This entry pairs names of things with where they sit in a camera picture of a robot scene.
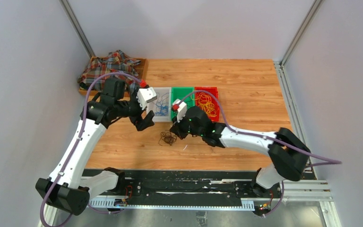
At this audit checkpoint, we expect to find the green plastic bin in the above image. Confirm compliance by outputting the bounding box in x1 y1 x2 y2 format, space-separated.
170 87 195 121

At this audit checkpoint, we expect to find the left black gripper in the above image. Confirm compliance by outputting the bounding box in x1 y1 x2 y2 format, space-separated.
115 87 155 131

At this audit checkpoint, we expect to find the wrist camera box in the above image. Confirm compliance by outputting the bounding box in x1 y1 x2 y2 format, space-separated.
137 87 157 110
172 99 188 122

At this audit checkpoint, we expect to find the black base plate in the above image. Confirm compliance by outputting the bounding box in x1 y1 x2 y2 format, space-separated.
95 169 282 208

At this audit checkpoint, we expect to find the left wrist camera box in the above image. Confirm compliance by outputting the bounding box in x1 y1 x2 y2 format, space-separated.
137 87 157 110

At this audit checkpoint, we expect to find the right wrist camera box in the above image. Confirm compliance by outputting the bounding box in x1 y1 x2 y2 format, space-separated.
172 99 188 122

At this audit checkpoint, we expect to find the plaid cloth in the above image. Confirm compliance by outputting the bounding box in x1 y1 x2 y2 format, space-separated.
77 50 142 90

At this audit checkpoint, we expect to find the red plastic bin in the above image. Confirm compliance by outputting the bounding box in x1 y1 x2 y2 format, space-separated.
194 87 220 122

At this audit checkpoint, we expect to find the blue wire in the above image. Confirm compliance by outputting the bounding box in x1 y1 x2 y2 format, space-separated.
153 92 171 117

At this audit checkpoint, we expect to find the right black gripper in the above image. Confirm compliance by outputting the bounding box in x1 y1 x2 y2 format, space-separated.
170 112 203 141

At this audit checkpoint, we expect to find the yellow wire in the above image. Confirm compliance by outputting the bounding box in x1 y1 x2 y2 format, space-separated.
190 90 218 119

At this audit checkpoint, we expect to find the aluminium rail frame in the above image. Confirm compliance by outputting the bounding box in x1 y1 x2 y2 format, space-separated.
46 170 342 227

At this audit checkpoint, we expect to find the white plastic bin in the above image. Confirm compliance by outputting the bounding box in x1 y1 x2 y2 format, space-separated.
146 87 171 122

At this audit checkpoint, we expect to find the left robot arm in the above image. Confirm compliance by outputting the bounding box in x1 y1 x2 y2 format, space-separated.
35 78 157 216

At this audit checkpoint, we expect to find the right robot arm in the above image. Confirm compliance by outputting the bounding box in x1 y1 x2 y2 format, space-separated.
170 107 309 197

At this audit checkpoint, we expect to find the wooden tray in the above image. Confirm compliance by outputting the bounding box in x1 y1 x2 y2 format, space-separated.
78 58 148 97

